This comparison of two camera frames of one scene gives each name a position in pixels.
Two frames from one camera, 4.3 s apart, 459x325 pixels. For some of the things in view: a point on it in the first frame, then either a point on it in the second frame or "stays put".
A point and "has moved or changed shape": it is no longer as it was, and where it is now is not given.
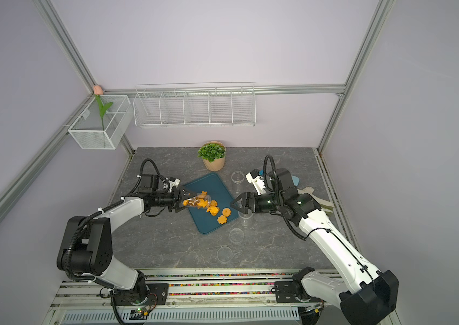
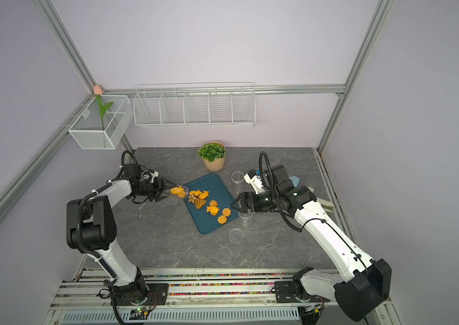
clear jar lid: x=224 y=254 stays put
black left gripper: x=177 y=200 → x=160 y=187
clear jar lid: x=236 y=235 stays put
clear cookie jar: x=237 y=177 stays put
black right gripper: x=246 y=198 stays put
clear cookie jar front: x=200 y=201 has moved or changed shape
